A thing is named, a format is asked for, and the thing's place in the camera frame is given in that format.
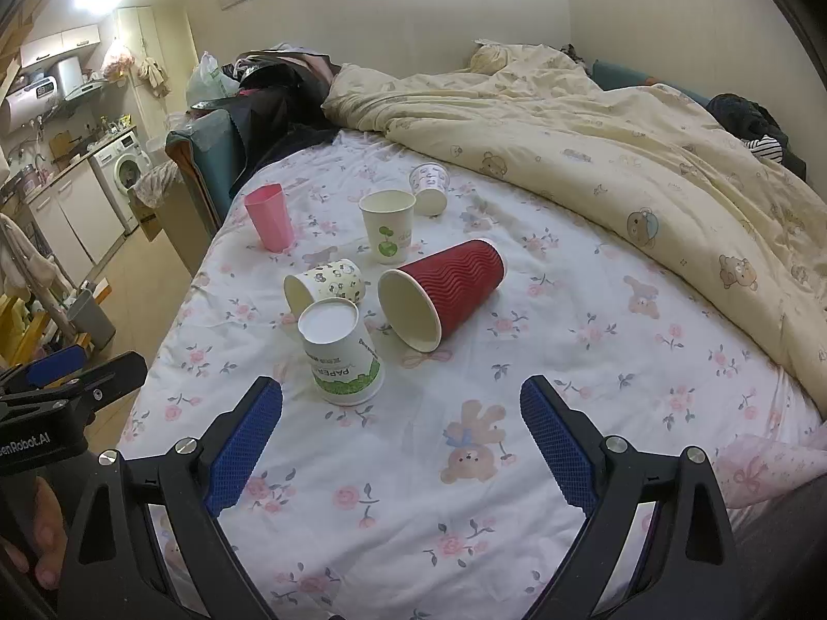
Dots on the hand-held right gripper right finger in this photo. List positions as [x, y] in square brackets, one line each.
[559, 449]

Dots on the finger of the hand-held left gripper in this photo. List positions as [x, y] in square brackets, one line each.
[106, 380]
[57, 363]

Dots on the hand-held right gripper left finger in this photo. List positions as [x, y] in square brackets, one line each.
[244, 449]

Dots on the white cup green grass print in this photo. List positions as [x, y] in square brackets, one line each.
[339, 355]

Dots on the white cup black animal print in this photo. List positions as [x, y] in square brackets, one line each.
[333, 281]

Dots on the red ribbed paper cup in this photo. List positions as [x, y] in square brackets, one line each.
[452, 281]

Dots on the pink plastic cup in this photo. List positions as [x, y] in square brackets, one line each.
[270, 216]

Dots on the white cup green sprout print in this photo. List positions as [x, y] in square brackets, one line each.
[387, 226]

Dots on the white cup pink pattern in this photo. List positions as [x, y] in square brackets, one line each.
[431, 187]

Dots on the person's left hand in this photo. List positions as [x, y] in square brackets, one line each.
[45, 529]

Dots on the yellow stool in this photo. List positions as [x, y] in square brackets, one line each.
[19, 329]

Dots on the grey trash bin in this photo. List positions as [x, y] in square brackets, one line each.
[94, 323]

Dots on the pale hanging clothes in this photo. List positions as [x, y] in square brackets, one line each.
[26, 258]

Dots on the white base cabinet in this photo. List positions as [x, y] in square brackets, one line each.
[77, 219]

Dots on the floral bear print bed sheet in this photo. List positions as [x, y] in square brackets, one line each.
[413, 497]

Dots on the cardboard box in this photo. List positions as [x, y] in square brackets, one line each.
[147, 219]

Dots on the floral cloth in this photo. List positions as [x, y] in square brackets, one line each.
[155, 184]

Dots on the white washing machine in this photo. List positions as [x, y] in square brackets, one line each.
[123, 171]

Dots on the pink bow print pillow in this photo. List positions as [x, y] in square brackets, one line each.
[769, 465]

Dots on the grey cloth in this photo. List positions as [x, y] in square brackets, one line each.
[782, 562]

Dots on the white water heater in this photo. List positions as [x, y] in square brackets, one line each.
[29, 106]

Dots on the range hood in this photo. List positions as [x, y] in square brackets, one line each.
[84, 92]

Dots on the beige hanging towel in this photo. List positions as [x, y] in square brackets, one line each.
[155, 76]

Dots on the yellow bear print quilt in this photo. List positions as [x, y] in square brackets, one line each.
[581, 142]

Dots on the pink hanging bag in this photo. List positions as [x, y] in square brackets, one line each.
[118, 61]

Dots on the white plastic bag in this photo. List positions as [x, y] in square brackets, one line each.
[208, 81]

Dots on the black clothes pile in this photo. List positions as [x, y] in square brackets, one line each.
[278, 110]

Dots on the tall white cabinet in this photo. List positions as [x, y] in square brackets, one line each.
[145, 32]

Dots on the striped garment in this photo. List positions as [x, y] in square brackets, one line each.
[764, 147]

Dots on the dark clothes heap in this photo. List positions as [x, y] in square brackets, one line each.
[743, 116]

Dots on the cream pillow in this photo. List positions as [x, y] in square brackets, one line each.
[489, 57]

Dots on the teal bed frame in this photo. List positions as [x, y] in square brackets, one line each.
[207, 155]

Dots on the white wall cabinet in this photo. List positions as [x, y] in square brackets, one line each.
[61, 44]

